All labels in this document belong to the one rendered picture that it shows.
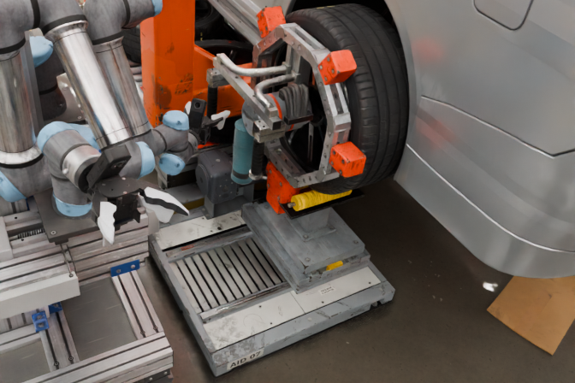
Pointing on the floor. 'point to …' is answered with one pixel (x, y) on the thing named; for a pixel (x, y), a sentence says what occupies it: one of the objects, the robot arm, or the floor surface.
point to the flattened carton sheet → (537, 309)
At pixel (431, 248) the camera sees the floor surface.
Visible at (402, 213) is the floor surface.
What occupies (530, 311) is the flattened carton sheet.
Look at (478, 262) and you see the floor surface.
